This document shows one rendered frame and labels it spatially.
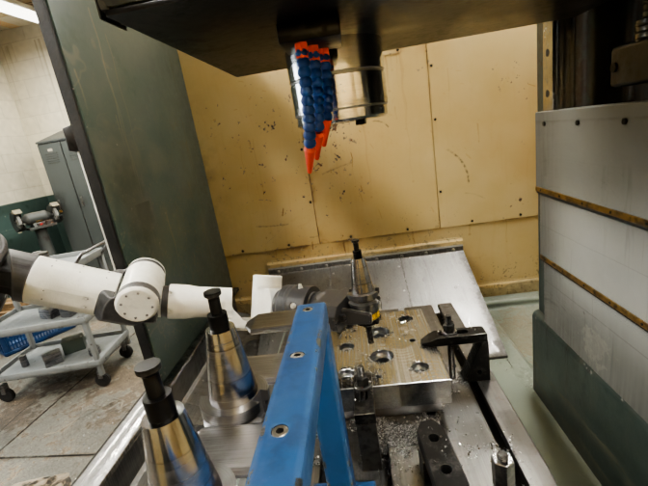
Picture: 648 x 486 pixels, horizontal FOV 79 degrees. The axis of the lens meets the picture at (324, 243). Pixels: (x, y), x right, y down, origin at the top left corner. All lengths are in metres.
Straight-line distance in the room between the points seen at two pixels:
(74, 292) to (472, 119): 1.51
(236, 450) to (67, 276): 0.59
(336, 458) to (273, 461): 0.33
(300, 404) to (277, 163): 1.47
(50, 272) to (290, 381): 0.59
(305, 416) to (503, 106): 1.62
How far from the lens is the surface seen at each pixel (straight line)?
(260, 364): 0.45
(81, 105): 1.20
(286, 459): 0.32
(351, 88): 0.64
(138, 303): 0.82
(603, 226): 0.85
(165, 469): 0.28
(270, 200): 1.78
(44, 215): 5.88
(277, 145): 1.75
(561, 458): 1.21
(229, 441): 0.36
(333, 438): 0.62
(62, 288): 0.86
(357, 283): 0.75
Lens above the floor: 1.44
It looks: 15 degrees down
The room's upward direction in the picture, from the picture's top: 9 degrees counter-clockwise
